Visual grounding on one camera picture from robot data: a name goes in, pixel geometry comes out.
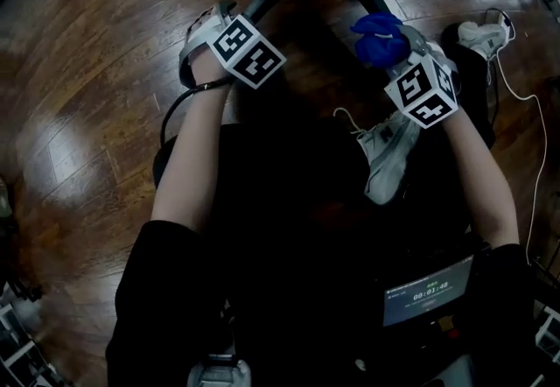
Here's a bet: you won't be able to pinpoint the person's right forearm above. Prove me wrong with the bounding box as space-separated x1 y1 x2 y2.
437 107 521 249

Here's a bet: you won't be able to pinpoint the person's white sneaker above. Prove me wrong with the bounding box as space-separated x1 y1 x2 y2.
356 111 421 207
457 20 504 60

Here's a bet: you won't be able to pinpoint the black metal rack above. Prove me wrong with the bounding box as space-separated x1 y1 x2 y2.
527 256 560 387

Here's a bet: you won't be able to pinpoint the person's black shirt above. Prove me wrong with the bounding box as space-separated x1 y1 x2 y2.
104 221 560 387

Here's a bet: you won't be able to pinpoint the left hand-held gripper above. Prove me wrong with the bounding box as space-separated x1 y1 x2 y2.
177 0 289 91

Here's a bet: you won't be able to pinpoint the person's black trousers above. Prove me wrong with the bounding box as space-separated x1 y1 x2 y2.
152 25 498 246

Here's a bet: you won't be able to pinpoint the white metal rack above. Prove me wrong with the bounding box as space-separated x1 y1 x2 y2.
0 279 67 387

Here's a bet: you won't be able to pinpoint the white cable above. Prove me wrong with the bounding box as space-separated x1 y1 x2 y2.
496 47 549 266

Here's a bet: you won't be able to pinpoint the blue cloth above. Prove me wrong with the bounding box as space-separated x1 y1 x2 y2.
349 11 410 69

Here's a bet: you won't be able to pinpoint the black cable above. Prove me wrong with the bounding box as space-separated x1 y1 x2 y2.
159 78 231 150

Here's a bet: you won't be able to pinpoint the black smartphone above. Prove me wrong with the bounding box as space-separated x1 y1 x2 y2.
382 256 476 328

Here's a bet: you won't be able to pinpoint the person's left hand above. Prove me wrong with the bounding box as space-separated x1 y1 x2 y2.
191 47 232 86

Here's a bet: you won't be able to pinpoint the grey plastic device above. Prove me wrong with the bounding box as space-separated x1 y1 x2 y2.
187 354 253 387

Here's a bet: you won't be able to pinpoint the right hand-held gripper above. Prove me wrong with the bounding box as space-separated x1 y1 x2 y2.
382 25 461 130

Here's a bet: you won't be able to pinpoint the person's left forearm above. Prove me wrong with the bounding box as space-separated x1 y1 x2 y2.
150 78 233 236

